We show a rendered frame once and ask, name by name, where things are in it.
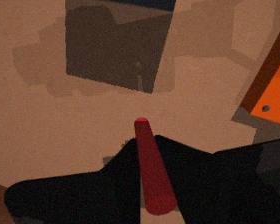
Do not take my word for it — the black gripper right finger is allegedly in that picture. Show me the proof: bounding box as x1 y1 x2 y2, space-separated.
154 135 280 224

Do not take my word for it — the dark red peg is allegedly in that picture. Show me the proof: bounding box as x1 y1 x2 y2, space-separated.
134 117 177 216

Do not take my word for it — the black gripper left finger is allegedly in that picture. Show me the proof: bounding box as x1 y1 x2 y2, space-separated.
4 138 140 224

